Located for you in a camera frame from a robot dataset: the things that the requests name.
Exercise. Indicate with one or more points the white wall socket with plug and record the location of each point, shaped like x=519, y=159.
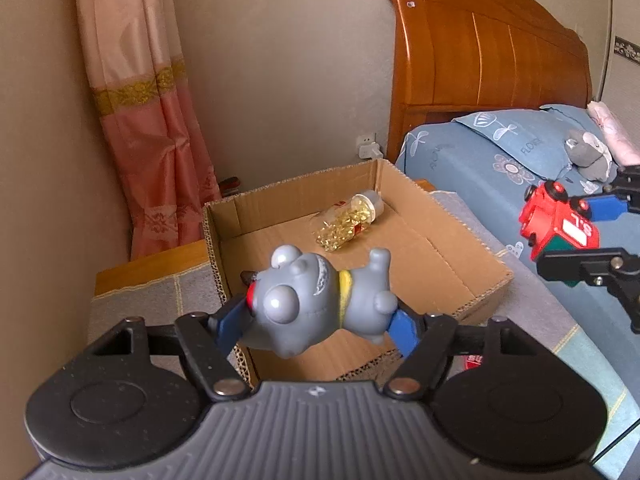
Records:
x=367, y=146

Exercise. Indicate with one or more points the dark object behind box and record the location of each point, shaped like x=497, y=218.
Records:
x=230, y=186

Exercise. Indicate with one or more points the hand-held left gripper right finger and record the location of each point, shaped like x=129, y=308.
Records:
x=406, y=333

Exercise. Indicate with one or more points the cardboard box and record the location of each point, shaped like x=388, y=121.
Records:
x=430, y=260

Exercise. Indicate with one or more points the pink cloth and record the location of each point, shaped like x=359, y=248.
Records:
x=612, y=130

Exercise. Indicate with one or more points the red toy truck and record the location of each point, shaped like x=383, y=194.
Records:
x=545, y=220

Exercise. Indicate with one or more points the small red object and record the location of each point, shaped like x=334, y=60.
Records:
x=472, y=360

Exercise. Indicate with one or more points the wooden headboard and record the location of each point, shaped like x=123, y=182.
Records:
x=475, y=45

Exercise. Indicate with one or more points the grey checked cloth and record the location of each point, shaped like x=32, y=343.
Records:
x=540, y=310

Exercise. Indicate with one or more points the blue floral pillow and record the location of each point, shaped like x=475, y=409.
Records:
x=520, y=135

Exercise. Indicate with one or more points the grey hippo toy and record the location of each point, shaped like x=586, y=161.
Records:
x=310, y=305

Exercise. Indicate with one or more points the grey plush toy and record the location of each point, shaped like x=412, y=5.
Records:
x=590, y=152

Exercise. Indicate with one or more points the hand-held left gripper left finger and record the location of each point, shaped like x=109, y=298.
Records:
x=233, y=323

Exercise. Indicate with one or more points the clear bottle of yellow capsules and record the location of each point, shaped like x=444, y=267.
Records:
x=345, y=222

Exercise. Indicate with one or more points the blue floral bed sheet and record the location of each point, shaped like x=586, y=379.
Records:
x=480, y=180

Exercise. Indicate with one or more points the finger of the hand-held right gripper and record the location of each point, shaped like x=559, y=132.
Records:
x=606, y=208
x=575, y=262

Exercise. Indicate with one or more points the pink curtain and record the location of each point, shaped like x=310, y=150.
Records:
x=145, y=125

